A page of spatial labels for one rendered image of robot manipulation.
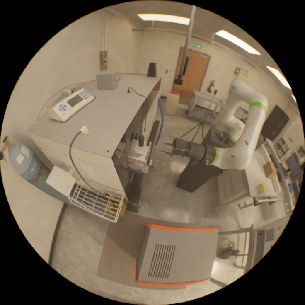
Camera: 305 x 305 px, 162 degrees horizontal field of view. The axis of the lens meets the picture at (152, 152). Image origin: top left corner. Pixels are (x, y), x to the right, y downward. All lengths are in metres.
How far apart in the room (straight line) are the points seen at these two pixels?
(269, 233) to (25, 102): 2.54
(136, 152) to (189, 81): 3.93
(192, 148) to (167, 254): 0.53
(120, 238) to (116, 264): 0.27
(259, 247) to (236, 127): 1.21
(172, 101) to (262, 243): 3.33
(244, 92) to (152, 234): 0.92
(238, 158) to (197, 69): 3.94
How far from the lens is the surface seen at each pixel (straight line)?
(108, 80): 0.82
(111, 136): 0.39
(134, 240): 1.00
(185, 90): 4.35
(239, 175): 1.71
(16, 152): 0.99
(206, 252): 0.70
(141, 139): 0.49
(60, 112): 0.60
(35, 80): 1.39
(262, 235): 1.37
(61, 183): 0.63
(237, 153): 0.46
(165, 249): 0.60
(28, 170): 1.03
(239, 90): 0.74
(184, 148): 0.48
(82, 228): 1.94
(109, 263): 1.11
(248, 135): 0.53
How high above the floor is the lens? 1.70
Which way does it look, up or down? 52 degrees down
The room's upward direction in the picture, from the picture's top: 10 degrees clockwise
